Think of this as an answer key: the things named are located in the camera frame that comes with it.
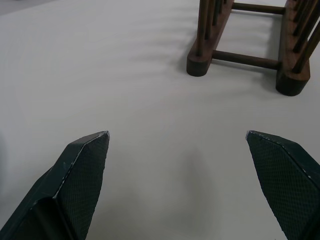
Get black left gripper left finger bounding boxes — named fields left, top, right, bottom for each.
left=0, top=130, right=111, bottom=240

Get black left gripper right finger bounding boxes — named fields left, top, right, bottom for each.
left=244, top=129, right=320, bottom=240

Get dark wooden dish rack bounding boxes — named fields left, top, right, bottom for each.
left=186, top=0, right=320, bottom=97

